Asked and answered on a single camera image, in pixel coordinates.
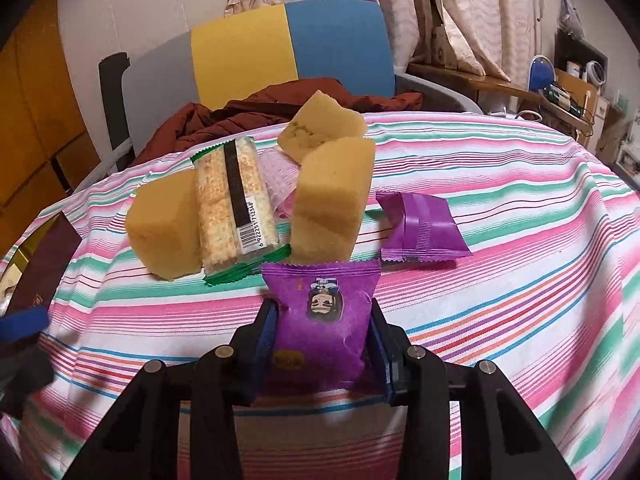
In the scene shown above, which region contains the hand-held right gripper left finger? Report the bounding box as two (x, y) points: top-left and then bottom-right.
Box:
(65, 299), (278, 480)

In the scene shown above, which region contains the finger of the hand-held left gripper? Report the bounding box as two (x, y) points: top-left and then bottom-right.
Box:
(0, 306), (50, 343)
(0, 342), (55, 418)

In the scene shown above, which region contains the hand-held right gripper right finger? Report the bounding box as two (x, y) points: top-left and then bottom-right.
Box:
(370, 300), (576, 480)

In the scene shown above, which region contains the purple snack packet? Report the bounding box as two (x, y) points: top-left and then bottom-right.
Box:
(261, 259), (382, 391)
(375, 191), (473, 262)

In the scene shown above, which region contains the gold tin box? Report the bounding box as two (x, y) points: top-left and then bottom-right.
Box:
(0, 212), (83, 321)

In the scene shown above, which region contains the rice cracker packet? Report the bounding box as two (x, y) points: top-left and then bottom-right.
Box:
(190, 135), (293, 287)

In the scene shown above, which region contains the yellow sponge block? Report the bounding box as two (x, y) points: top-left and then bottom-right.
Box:
(277, 90), (366, 163)
(125, 170), (208, 281)
(290, 136), (376, 263)

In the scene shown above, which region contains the pink mesh roll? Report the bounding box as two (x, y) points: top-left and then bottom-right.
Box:
(257, 149), (301, 221)

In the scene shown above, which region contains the wooden wardrobe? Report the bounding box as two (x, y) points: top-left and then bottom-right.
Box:
(0, 0), (103, 241)

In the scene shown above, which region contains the brown jacket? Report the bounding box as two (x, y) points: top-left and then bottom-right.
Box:
(131, 77), (423, 168)

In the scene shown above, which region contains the black rolled mat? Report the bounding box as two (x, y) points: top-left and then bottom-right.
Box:
(97, 52), (133, 171)

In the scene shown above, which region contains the grey yellow blue chair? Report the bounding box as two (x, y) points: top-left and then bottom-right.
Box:
(97, 0), (483, 171)

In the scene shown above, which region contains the wooden side table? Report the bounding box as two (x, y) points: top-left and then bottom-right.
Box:
(406, 62), (601, 133)

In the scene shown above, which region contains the printed cardboard box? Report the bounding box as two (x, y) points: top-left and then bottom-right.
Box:
(431, 25), (458, 68)

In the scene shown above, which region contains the small blue chair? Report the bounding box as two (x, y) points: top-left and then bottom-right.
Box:
(529, 55), (557, 93)

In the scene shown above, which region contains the brown cardboard box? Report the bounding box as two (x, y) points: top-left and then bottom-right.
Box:
(555, 69), (598, 121)

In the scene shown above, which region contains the dark shelf unit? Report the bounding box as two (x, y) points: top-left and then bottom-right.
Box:
(555, 35), (608, 81)

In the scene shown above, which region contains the patterned curtain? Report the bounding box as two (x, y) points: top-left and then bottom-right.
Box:
(225, 0), (556, 83)

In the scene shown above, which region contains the clear plastic bag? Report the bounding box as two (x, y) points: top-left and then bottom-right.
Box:
(557, 0), (586, 41)

